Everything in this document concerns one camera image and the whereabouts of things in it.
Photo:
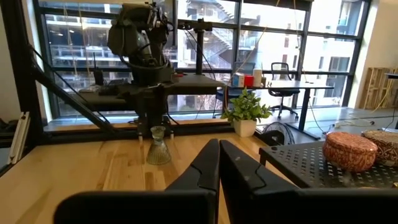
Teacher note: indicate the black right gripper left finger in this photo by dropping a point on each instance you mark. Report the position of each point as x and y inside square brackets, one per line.
[186, 202]

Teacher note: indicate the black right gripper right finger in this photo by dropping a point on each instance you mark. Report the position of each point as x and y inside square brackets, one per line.
[255, 199]

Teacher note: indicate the green ribbed glass candle holder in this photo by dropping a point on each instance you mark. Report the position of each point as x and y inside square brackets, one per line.
[158, 152]

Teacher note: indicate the pink patterned candle tin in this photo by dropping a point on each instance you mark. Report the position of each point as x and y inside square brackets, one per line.
[349, 152]

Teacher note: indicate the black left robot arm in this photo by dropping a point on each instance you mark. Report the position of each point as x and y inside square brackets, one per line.
[140, 46]

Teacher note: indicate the black perforated metal shelf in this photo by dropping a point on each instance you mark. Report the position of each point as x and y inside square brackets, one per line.
[311, 168]

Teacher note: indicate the black floor fan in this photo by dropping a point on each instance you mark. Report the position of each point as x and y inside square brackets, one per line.
[276, 135]

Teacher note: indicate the green plant in white pot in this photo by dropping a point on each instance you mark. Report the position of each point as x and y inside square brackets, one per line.
[245, 109]

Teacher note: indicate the black office chair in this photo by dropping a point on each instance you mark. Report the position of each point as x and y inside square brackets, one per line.
[281, 91]

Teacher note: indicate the dark grey desk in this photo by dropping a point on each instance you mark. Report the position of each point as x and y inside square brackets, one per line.
[192, 85]

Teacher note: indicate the black long office desk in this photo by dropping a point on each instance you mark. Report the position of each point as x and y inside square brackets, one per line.
[289, 84]

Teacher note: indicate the blue white box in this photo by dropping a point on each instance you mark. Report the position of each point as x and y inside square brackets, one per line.
[238, 80]

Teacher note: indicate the black handheld radio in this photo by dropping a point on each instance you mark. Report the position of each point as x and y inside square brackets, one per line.
[98, 77]

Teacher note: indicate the wooden pallet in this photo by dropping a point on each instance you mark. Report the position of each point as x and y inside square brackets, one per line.
[376, 87]

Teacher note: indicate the silver aluminium extrusion piece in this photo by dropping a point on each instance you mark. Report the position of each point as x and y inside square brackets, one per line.
[18, 137]

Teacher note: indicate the black window frame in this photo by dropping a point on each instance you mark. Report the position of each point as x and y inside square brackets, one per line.
[237, 37]

